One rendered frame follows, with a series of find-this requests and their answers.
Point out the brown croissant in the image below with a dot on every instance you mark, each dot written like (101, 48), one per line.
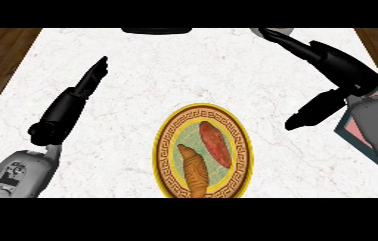
(195, 174)

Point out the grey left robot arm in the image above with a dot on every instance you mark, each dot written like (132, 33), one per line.
(24, 171)

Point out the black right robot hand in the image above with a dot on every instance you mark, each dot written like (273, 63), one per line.
(340, 68)

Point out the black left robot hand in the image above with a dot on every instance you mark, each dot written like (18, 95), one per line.
(67, 113)

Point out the yellow patterned round plate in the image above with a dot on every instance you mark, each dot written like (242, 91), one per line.
(202, 150)

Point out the grey round object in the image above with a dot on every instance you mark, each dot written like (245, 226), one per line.
(275, 31)

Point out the red sweet potato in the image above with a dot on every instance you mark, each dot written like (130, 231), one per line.
(216, 143)

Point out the black object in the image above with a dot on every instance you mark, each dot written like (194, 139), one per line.
(157, 30)

